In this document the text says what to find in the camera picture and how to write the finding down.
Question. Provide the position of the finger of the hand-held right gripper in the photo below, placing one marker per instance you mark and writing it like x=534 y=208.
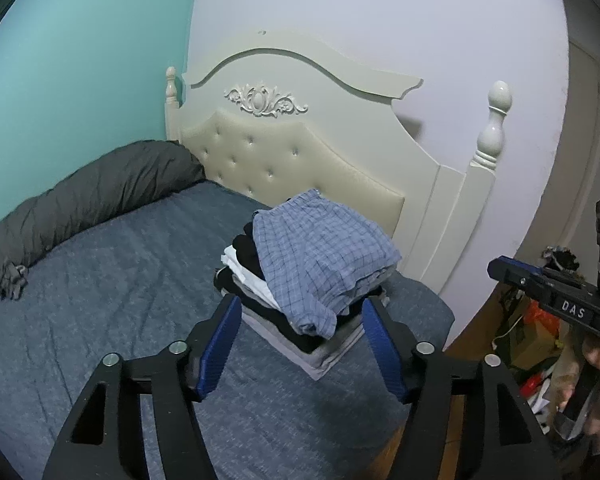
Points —
x=510 y=267

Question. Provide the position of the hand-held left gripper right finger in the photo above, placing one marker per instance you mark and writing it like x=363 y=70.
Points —
x=385 y=355

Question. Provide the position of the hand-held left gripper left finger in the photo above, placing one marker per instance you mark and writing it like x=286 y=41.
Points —
x=220 y=347

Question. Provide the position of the blue checked shirt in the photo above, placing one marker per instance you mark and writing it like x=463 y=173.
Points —
x=320 y=255

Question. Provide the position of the stack of folded clothes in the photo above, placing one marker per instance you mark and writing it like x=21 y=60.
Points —
x=320 y=355

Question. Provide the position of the orange plastic bag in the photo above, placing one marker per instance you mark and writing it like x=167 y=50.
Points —
x=537 y=315

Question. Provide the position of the dark fluffy object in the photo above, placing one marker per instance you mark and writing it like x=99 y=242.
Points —
x=560 y=259

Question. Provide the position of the cardboard box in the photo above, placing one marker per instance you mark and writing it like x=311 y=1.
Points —
x=530 y=347

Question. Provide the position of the small red item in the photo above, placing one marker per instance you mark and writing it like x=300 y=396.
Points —
x=531 y=384

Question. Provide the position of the blue speckled bed sheet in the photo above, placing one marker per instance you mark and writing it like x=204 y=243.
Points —
x=105 y=285

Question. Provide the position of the beige door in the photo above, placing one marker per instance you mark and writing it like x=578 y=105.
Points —
x=585 y=135

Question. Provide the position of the grey rolled duvet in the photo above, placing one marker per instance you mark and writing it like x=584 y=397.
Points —
x=95 y=180

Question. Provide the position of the small grey crumpled cloth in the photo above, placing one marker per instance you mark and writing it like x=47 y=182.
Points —
x=11 y=280

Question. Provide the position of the cream tufted headboard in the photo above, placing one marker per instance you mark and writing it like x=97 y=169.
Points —
x=330 y=125

